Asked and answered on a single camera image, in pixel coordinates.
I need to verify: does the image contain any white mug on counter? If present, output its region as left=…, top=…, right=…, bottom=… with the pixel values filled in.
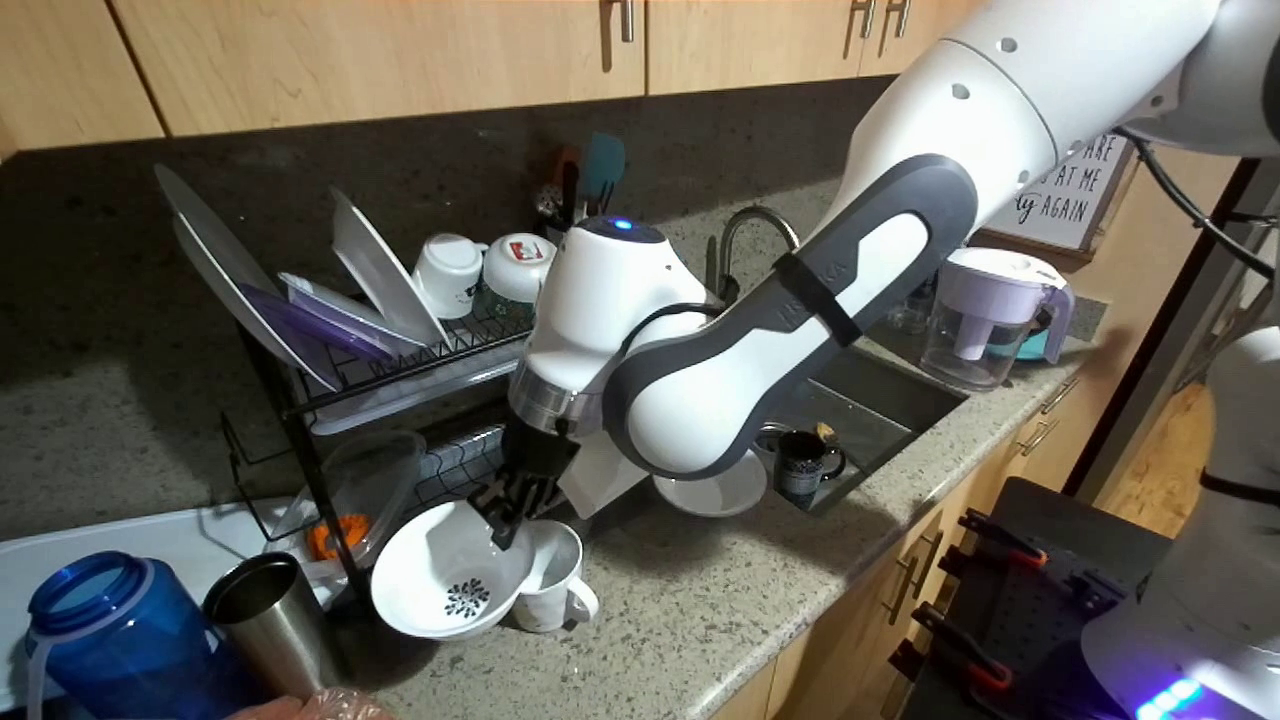
left=512, top=521, right=600, bottom=637

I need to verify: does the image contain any black clamp stand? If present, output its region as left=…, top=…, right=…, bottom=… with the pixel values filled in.
left=894, top=482, right=1168, bottom=720

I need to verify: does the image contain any blue water bottle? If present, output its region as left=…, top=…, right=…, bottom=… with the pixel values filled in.
left=24, top=554, right=256, bottom=720

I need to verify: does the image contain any large grey plate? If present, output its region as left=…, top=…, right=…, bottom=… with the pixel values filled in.
left=152, top=166, right=340, bottom=394

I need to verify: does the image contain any purple plate in rack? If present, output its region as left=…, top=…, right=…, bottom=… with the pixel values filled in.
left=283, top=274, right=422, bottom=361

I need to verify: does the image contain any white cup in rack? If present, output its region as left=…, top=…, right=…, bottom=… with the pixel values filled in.
left=414, top=234, right=485, bottom=320

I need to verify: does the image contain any black mug in sink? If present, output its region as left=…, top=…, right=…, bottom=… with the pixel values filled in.
left=761, top=429, right=847, bottom=507

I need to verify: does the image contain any white framed sign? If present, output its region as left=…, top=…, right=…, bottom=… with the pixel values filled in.
left=989, top=133, right=1131, bottom=254

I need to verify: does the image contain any white water filter pitcher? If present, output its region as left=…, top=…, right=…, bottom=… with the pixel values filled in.
left=922, top=250, right=1076, bottom=387

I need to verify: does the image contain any chrome kitchen faucet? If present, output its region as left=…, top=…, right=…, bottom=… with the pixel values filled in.
left=704, top=204, right=800, bottom=305

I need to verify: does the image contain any teal handled utensil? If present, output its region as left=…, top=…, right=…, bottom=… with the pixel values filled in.
left=577, top=133, right=628, bottom=217

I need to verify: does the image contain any black two-tier dish rack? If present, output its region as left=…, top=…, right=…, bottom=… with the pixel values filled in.
left=249, top=291, right=532, bottom=577

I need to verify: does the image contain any plain white bowl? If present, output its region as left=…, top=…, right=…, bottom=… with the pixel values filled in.
left=653, top=453, right=768, bottom=521

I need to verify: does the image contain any white bowl with flower pattern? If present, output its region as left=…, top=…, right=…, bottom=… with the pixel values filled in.
left=370, top=501, right=532, bottom=640

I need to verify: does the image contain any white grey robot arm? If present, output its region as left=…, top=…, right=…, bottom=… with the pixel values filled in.
left=480, top=0, right=1280, bottom=546

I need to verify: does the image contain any stainless steel tumbler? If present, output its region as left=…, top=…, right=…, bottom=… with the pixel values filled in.
left=204, top=554, right=344, bottom=698

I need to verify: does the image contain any white plate in rack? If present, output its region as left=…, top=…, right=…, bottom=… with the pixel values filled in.
left=331, top=191, right=447, bottom=347

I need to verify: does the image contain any stainless steel sink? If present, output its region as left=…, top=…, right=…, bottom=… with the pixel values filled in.
left=755, top=347, right=966, bottom=512

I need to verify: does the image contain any white mug with red logo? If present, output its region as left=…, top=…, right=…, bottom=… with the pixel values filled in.
left=485, top=234, right=558, bottom=305

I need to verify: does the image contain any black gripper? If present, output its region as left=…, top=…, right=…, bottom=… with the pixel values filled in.
left=469, top=421, right=577, bottom=547

